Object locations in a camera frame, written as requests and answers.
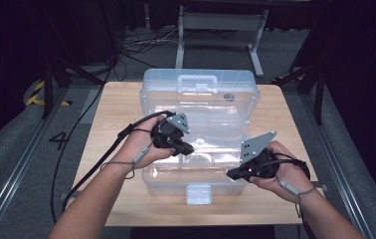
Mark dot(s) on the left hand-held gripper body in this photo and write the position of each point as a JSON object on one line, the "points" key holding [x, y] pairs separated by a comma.
{"points": [[167, 134]]}

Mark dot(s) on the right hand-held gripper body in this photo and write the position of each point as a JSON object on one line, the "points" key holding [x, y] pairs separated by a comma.
{"points": [[257, 162]]}

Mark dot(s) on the clear plastic storage box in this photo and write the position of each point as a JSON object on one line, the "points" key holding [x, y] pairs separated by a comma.
{"points": [[206, 109]]}

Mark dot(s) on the person's left hand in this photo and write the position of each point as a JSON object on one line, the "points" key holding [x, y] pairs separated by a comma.
{"points": [[139, 149]]}

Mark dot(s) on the person's right hand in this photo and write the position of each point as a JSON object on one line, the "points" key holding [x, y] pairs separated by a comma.
{"points": [[292, 176]]}

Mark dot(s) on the dark round table grommet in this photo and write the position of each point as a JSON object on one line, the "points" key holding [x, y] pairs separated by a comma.
{"points": [[229, 97]]}

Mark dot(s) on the black tripod stand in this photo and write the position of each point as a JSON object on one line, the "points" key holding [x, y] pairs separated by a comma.
{"points": [[47, 86], [318, 89]]}

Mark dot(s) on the yellow black hazard tape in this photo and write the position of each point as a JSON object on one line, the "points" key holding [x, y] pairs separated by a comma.
{"points": [[33, 99]]}

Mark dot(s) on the grey metal desk frame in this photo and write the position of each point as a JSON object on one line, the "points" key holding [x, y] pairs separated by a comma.
{"points": [[221, 21]]}

